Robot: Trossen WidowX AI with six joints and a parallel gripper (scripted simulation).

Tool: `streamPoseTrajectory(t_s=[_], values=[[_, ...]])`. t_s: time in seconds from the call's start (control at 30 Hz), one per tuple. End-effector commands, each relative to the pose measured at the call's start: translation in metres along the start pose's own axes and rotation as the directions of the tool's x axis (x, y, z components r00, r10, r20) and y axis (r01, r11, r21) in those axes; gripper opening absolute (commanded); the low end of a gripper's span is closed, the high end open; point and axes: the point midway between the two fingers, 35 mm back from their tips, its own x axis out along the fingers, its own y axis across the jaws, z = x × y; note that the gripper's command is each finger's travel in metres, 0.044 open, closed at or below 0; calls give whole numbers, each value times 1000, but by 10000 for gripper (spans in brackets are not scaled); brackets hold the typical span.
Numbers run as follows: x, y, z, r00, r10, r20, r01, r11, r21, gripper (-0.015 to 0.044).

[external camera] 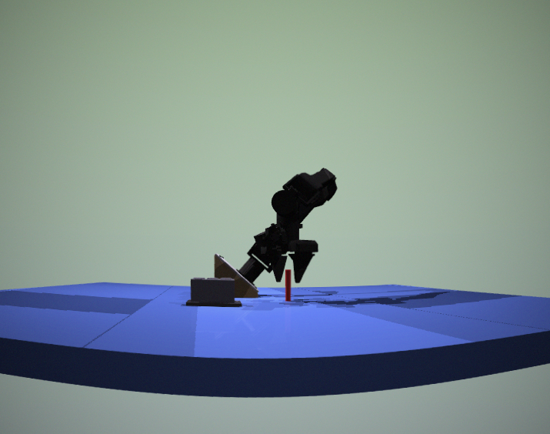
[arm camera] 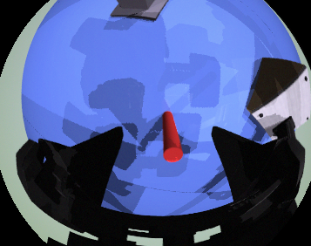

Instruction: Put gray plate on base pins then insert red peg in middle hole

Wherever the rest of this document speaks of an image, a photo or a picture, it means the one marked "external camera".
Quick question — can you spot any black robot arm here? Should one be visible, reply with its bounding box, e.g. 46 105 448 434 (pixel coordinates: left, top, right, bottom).
236 168 338 286

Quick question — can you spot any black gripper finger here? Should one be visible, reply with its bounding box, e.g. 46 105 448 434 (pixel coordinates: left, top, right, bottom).
288 254 315 283
264 255 288 282

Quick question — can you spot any dark red peg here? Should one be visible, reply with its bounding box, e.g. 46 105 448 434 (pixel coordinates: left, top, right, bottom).
285 269 292 301

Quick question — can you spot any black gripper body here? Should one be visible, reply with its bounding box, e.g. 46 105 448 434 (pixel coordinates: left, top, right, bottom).
261 219 318 255

